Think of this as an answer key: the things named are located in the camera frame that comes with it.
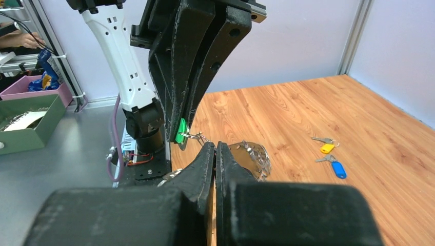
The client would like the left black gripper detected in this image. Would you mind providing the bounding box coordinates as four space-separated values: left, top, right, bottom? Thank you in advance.
130 0 267 142

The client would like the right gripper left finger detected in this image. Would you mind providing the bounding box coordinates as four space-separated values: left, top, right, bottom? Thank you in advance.
24 142 215 245

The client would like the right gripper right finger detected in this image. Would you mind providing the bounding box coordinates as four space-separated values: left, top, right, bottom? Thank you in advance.
216 142 384 245

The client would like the green tag key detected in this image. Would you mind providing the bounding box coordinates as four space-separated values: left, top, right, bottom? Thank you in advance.
175 118 190 151

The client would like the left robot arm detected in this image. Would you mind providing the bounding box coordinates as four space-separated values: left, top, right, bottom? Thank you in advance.
68 1 267 153

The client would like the person's hand in background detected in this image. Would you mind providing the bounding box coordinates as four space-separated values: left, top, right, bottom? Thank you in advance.
17 32 45 49

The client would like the blue tag key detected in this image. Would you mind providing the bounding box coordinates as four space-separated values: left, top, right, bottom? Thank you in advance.
315 154 347 179

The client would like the yellow tag key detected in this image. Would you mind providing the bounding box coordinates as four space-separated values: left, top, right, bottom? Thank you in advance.
311 137 340 154

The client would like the green box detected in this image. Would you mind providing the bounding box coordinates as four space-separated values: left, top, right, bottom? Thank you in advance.
1 95 66 155

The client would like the pink box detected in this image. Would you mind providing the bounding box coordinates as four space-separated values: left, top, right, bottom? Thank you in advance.
1 75 73 107

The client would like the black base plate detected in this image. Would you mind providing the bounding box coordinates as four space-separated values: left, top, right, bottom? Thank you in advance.
112 133 172 188

